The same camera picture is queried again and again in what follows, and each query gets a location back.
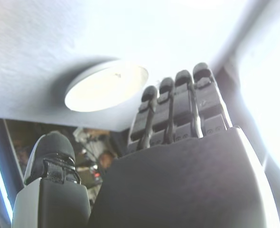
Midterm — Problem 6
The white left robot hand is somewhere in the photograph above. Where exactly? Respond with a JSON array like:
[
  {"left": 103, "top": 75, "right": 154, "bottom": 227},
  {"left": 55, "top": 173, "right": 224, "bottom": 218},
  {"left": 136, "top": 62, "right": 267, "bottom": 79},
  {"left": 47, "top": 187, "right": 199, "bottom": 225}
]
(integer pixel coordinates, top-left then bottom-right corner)
[{"left": 11, "top": 62, "right": 280, "bottom": 228}]

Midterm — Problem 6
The white plate with black rim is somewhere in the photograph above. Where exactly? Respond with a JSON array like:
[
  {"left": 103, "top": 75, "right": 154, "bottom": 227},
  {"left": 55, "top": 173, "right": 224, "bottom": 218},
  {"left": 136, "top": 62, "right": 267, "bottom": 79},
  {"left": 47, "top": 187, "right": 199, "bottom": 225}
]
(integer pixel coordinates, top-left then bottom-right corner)
[{"left": 64, "top": 59, "right": 149, "bottom": 113}]

